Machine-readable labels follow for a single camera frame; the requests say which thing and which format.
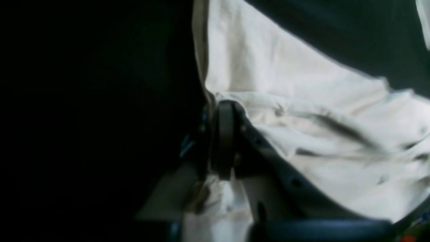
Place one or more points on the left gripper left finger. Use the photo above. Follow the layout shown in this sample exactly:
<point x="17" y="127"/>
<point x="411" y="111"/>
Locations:
<point x="173" y="211"/>

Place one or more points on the black table cloth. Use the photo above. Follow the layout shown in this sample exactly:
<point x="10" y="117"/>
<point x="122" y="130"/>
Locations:
<point x="96" y="98"/>

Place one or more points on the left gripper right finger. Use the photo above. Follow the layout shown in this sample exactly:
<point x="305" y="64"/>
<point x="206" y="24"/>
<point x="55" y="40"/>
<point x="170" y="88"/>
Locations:
<point x="286" y="207"/>

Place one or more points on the white T-shirt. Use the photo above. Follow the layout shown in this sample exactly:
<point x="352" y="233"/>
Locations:
<point x="327" y="83"/>

